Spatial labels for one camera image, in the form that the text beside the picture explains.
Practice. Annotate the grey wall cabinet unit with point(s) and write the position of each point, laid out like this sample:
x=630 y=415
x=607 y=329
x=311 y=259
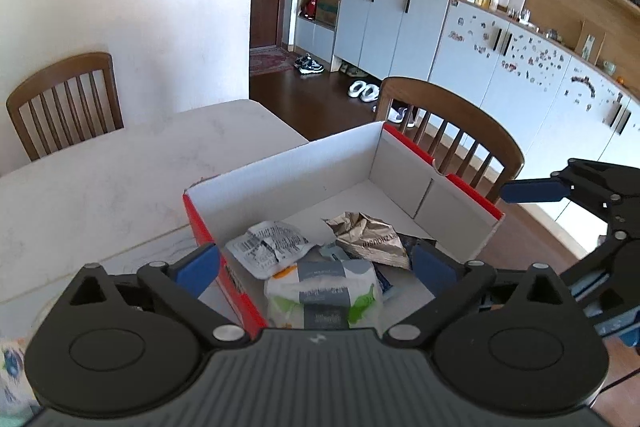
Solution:
x=541 y=68

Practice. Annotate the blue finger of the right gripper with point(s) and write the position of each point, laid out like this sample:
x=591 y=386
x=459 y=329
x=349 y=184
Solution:
x=534 y=191

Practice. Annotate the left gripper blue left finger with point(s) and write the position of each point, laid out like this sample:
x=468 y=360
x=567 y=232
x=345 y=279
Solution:
x=197 y=271

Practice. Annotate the white printed snack wrapper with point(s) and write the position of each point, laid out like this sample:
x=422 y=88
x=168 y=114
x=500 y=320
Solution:
x=268 y=248

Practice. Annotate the wooden chair at right side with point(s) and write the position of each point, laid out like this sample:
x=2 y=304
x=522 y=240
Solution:
x=463 y=139

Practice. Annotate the blue patterned table mat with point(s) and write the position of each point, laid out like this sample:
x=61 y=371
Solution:
x=17 y=401

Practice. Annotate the cardboard box on shelf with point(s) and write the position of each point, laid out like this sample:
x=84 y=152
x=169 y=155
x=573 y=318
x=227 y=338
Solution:
x=326 y=11

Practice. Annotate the red cardboard box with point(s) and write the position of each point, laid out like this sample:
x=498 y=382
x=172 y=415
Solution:
x=372 y=169

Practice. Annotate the black sneakers pair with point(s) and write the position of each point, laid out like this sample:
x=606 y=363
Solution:
x=307 y=65

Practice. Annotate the silver foil bag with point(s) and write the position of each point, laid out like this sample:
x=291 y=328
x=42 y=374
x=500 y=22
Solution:
x=368 y=238

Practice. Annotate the wooden chair at far side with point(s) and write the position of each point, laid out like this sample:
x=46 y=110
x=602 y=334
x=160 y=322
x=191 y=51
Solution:
x=66 y=103

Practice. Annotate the black snack packet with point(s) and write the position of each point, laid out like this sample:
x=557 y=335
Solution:
x=410 y=242

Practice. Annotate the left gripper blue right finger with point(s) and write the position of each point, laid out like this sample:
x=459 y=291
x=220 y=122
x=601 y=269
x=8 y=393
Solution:
x=434 y=269

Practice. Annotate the white tissue pack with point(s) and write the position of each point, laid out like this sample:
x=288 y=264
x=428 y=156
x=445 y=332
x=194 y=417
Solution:
x=325 y=295

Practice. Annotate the white slippers pair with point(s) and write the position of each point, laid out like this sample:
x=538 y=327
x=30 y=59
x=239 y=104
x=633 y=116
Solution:
x=366 y=92

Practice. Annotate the wooden chair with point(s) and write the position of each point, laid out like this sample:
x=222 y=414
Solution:
x=463 y=139
x=66 y=103

